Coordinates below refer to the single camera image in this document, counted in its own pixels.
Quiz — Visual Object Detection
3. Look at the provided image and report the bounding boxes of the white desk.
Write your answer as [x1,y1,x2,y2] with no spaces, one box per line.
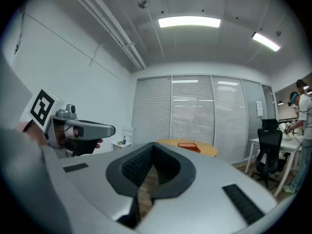
[244,136,305,197]

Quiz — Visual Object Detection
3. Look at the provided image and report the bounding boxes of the black office chair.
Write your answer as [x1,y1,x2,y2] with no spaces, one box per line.
[250,118,291,189]

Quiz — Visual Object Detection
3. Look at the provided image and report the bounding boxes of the narrow ceiling light panel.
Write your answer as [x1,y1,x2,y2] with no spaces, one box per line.
[251,32,281,52]

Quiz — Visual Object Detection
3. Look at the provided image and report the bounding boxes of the white window blinds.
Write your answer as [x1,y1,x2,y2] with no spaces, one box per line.
[133,75,263,165]

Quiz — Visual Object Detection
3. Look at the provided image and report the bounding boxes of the long ceiling light panel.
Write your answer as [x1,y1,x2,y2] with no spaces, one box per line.
[157,16,221,29]

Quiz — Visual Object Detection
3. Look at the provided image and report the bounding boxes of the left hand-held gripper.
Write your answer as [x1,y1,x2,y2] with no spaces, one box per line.
[28,86,117,159]

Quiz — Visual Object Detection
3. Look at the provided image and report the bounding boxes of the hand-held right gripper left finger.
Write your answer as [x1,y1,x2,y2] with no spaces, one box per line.
[41,142,155,234]

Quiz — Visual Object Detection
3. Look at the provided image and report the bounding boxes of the printed wall notice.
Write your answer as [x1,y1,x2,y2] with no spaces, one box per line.
[13,10,25,56]

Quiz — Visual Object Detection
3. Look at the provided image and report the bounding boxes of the round wooden table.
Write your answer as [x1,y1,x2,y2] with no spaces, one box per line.
[155,138,217,158]

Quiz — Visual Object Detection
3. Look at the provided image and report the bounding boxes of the white ceiling pipes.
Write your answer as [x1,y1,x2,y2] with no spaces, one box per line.
[73,0,147,71]

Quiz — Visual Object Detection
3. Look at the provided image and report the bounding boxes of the small white side table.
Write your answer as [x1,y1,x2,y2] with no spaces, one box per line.
[111,141,134,152]

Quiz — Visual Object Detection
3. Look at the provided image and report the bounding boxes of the person's left forearm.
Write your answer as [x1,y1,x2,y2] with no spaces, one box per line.
[16,121,47,146]

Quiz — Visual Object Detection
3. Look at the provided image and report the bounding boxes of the person's grey printed shirt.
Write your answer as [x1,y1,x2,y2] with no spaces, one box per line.
[0,55,74,234]

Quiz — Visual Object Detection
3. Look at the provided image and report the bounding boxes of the person's left hand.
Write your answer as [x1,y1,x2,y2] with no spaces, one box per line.
[60,125,104,150]

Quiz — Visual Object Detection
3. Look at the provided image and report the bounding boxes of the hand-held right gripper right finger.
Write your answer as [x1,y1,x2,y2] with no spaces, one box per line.
[135,142,279,234]

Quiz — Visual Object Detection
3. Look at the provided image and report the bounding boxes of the white slatted chair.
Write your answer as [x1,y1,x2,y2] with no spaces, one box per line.
[121,126,135,143]

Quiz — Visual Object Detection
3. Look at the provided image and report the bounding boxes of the white paper sheet on door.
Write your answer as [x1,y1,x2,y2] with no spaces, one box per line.
[255,100,264,118]

